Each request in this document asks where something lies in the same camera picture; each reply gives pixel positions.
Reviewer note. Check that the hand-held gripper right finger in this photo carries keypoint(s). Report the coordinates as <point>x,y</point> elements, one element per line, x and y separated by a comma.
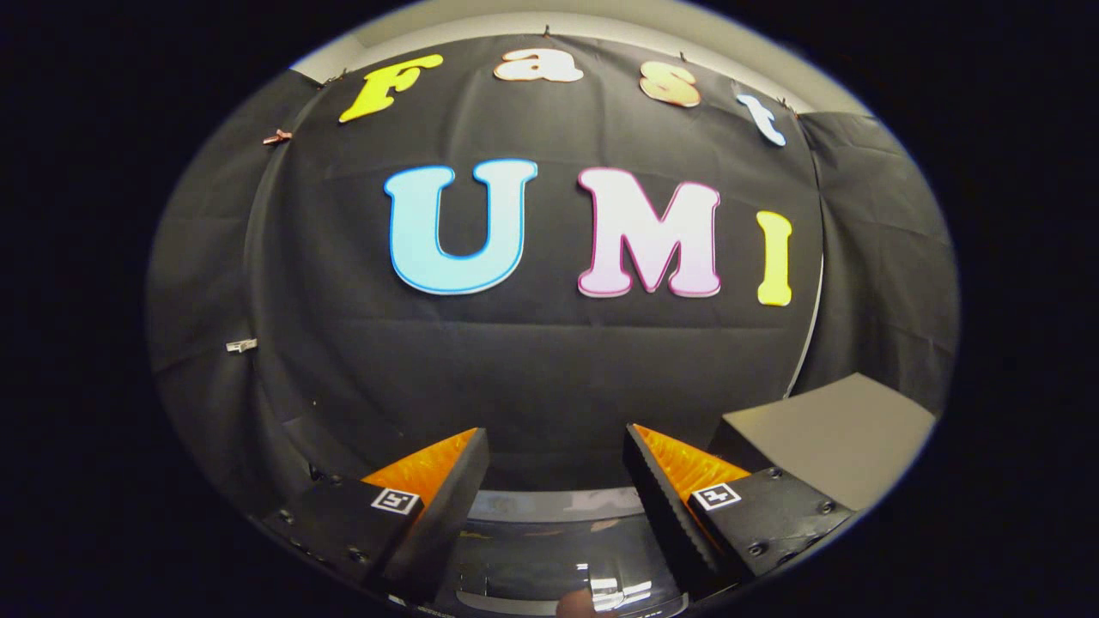
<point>670,524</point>

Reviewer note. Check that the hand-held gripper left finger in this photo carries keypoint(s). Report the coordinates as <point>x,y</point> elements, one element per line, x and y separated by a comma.
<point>442,524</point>

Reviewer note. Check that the black backdrop cloth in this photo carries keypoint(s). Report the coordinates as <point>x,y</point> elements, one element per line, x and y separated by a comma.
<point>532,378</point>

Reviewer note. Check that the white clip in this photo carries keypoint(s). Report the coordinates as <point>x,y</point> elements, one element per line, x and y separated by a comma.
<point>241,345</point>

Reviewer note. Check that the copper clip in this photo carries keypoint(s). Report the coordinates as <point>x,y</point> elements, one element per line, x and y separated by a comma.
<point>276,136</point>

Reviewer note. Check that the white frame pole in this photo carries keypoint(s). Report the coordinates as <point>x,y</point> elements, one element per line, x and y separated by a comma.
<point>811,326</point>

